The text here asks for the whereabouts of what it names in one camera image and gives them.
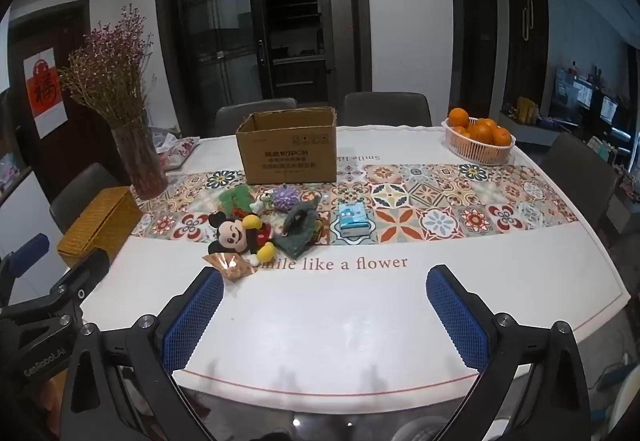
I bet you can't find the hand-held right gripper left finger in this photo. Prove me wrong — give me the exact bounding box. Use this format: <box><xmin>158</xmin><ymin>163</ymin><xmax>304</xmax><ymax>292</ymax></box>
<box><xmin>59</xmin><ymin>266</ymin><xmax>226</xmax><ymax>441</ymax></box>

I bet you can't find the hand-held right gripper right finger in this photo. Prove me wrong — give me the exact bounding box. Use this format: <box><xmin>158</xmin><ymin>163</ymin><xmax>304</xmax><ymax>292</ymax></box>
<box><xmin>426</xmin><ymin>265</ymin><xmax>593</xmax><ymax>441</ymax></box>

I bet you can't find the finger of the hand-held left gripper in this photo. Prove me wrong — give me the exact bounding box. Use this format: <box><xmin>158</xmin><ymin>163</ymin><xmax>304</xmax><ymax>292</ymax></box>
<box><xmin>50</xmin><ymin>248</ymin><xmax>111</xmax><ymax>317</ymax></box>
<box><xmin>0</xmin><ymin>233</ymin><xmax>51</xmax><ymax>294</ymax></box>

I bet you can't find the dark green knitted cloth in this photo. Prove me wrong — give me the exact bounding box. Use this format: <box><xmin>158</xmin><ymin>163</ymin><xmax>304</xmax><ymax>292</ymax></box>
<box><xmin>276</xmin><ymin>201</ymin><xmax>323</xmax><ymax>258</ymax></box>

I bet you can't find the blue tissue pack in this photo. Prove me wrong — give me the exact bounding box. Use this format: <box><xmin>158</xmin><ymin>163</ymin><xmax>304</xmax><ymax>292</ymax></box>
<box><xmin>332</xmin><ymin>202</ymin><xmax>369</xmax><ymax>242</ymax></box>

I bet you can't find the purple spiky ball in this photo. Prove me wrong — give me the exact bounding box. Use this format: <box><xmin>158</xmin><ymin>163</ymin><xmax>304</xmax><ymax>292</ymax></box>
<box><xmin>271</xmin><ymin>187</ymin><xmax>299</xmax><ymax>212</ymax></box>

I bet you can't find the brown cardboard box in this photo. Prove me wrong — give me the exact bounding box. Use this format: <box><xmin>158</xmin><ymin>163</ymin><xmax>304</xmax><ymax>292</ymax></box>
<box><xmin>236</xmin><ymin>107</ymin><xmax>338</xmax><ymax>185</ymax></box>

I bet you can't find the yellow woven box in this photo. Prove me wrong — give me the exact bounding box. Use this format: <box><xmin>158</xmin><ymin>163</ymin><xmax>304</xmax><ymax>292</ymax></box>
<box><xmin>56</xmin><ymin>187</ymin><xmax>143</xmax><ymax>268</ymax></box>

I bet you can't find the copper foil wrapper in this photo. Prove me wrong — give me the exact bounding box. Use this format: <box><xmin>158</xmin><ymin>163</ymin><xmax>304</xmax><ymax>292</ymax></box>
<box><xmin>201</xmin><ymin>253</ymin><xmax>257</xmax><ymax>281</ymax></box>

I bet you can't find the grey dining chair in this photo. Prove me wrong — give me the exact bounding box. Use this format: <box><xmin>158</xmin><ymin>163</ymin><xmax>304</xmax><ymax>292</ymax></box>
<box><xmin>215</xmin><ymin>97</ymin><xmax>298</xmax><ymax>138</ymax></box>
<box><xmin>343</xmin><ymin>92</ymin><xmax>432</xmax><ymax>128</ymax></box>
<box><xmin>539</xmin><ymin>132</ymin><xmax>619</xmax><ymax>234</ymax></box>
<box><xmin>49</xmin><ymin>162</ymin><xmax>121</xmax><ymax>234</ymax></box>

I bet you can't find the black mouse plush toy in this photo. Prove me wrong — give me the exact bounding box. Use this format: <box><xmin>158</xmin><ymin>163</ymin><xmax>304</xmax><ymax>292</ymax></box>
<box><xmin>207</xmin><ymin>212</ymin><xmax>277</xmax><ymax>263</ymax></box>

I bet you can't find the glass vase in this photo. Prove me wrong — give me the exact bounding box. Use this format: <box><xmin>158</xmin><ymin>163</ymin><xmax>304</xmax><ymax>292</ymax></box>
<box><xmin>111</xmin><ymin>118</ymin><xmax>169</xmax><ymax>200</ymax></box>

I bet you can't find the green and red plush toy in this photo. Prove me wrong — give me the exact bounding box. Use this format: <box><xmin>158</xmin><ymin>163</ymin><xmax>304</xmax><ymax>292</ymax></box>
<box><xmin>218</xmin><ymin>186</ymin><xmax>257</xmax><ymax>218</ymax></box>

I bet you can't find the white patterned tablecloth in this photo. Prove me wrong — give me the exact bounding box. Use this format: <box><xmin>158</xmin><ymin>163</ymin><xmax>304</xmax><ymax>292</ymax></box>
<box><xmin>80</xmin><ymin>125</ymin><xmax>632</xmax><ymax>417</ymax></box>

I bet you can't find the floral fabric pouch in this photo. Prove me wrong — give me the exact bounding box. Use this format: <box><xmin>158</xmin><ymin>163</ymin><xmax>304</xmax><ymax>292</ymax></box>
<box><xmin>152</xmin><ymin>133</ymin><xmax>202</xmax><ymax>172</ymax></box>

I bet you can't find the white plastic fruit basket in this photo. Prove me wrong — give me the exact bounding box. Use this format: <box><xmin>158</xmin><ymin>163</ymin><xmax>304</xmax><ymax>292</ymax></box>
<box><xmin>441</xmin><ymin>117</ymin><xmax>516</xmax><ymax>166</ymax></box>

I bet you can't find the pile of oranges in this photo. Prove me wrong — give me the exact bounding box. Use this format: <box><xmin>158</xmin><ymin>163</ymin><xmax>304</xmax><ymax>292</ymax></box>
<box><xmin>446</xmin><ymin>107</ymin><xmax>513</xmax><ymax>146</ymax></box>

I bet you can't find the dried pink flower bunch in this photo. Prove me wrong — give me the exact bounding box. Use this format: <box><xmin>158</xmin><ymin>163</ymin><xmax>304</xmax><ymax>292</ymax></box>
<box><xmin>57</xmin><ymin>3</ymin><xmax>156</xmax><ymax>129</ymax></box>

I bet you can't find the grey television stand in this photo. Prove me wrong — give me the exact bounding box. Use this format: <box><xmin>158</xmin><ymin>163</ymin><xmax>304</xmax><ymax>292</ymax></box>
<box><xmin>500</xmin><ymin>110</ymin><xmax>566</xmax><ymax>146</ymax></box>

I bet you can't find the television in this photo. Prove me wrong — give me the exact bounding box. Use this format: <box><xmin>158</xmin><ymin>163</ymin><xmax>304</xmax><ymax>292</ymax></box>
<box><xmin>555</xmin><ymin>66</ymin><xmax>633</xmax><ymax>134</ymax></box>

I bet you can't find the dark wooden door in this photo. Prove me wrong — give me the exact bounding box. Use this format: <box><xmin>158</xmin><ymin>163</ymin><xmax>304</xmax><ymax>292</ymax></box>
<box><xmin>462</xmin><ymin>0</ymin><xmax>498</xmax><ymax>109</ymax></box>

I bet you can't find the dark wooden cabinet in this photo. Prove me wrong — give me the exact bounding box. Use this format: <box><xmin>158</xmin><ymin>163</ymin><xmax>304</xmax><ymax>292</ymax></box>
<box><xmin>502</xmin><ymin>0</ymin><xmax>549</xmax><ymax>122</ymax></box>

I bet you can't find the dark glass sliding door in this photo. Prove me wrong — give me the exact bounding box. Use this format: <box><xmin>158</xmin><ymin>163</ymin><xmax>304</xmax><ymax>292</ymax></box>
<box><xmin>155</xmin><ymin>0</ymin><xmax>321</xmax><ymax>136</ymax></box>

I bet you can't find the grey refrigerator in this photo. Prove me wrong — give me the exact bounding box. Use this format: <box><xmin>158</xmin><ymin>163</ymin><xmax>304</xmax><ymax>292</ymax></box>
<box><xmin>317</xmin><ymin>0</ymin><xmax>362</xmax><ymax>104</ymax></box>

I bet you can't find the red and white wall calendar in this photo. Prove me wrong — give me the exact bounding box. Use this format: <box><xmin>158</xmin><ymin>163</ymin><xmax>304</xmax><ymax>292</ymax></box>
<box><xmin>22</xmin><ymin>47</ymin><xmax>68</xmax><ymax>139</ymax></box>

